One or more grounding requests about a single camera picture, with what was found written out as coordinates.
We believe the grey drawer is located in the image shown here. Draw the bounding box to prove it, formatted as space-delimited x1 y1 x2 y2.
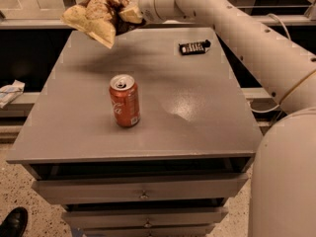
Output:
32 173 248 204
62 207 228 229
84 224 215 237

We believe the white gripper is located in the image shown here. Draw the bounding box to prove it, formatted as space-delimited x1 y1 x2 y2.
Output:
118 0 182 24

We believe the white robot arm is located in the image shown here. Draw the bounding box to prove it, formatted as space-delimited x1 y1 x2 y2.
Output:
131 0 316 237

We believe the orange soda can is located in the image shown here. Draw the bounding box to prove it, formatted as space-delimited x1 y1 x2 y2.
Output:
109 74 140 127

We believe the black snack bar wrapper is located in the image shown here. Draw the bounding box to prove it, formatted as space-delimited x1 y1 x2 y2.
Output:
179 39 211 55

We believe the black shoe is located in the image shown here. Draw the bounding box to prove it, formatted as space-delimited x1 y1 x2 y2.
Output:
0 207 29 237

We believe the bottom grey drawer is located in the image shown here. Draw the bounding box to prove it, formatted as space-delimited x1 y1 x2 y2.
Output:
84 224 215 237

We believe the top grey drawer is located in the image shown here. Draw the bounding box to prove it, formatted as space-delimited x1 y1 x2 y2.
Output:
32 173 248 204

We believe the grey drawer cabinet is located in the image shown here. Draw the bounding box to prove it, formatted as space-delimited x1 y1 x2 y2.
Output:
8 28 262 237

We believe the white cable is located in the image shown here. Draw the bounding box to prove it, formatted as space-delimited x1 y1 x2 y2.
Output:
248 13 316 114

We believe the brown chip bag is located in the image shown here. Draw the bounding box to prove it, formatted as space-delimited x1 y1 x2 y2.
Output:
61 0 145 48

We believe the middle grey drawer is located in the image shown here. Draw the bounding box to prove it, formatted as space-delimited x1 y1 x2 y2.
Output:
62 207 228 229

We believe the white folded cloth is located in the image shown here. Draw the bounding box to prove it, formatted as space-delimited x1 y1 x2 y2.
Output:
0 80 25 109

